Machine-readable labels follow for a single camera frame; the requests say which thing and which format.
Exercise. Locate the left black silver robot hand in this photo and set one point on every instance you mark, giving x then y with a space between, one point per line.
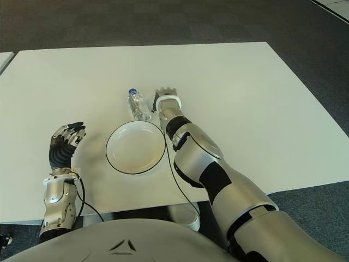
60 155

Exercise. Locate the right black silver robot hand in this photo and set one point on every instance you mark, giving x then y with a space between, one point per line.
166 91

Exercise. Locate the clear water bottle blue cap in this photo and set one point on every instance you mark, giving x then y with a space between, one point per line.
137 106

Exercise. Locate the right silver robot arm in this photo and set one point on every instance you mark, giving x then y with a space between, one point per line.
199 152

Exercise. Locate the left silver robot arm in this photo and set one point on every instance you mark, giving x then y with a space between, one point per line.
56 196

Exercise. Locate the white plate black rim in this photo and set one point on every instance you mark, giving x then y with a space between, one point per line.
133 148

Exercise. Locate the black metal stand with caster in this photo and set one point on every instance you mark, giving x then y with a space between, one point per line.
6 240

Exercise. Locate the white side table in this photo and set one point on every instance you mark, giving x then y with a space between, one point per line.
4 61

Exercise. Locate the silver robot torso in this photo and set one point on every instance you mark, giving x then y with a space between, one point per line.
163 240

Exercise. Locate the white panel with black edge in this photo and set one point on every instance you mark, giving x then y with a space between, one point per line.
340 6

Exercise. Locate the white round pedestal base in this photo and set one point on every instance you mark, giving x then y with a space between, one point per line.
188 218

